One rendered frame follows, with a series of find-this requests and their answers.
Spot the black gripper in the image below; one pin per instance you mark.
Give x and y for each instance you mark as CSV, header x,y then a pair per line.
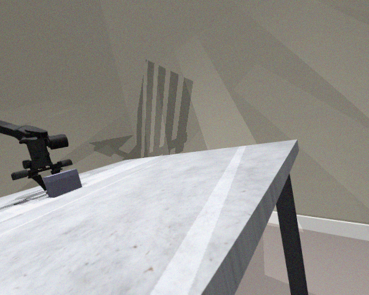
x,y
41,159

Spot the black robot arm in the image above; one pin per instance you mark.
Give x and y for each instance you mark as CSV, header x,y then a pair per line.
x,y
35,138

